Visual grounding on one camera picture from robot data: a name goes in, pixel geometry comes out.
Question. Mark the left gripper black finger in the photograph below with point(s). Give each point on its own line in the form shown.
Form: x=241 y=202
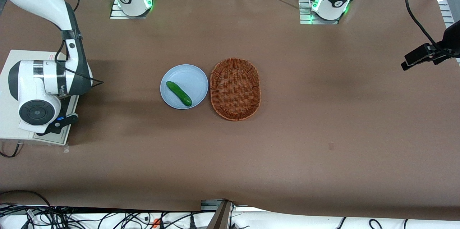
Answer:
x=404 y=66
x=418 y=54

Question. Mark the white toaster oven body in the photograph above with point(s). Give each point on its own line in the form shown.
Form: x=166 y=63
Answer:
x=7 y=124

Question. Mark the slotted aluminium plate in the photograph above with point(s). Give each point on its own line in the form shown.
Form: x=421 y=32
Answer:
x=446 y=13

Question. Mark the brown paper table cover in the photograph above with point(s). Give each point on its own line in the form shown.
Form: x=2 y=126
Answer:
x=323 y=124

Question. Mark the brown oval wicker basket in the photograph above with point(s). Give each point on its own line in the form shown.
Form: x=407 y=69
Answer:
x=235 y=88

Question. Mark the light blue round plate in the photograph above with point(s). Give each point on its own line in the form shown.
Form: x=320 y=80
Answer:
x=190 y=78

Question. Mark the green cucumber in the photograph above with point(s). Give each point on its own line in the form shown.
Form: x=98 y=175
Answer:
x=178 y=93

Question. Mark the clear tape piece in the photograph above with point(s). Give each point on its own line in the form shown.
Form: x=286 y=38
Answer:
x=66 y=148

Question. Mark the aluminium arm base plate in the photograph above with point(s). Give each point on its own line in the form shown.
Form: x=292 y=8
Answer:
x=115 y=14
x=305 y=17

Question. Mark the dark camera post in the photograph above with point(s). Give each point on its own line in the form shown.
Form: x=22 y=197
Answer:
x=219 y=218

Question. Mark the small aluminium bracket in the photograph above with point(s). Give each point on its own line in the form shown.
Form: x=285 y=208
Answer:
x=208 y=205

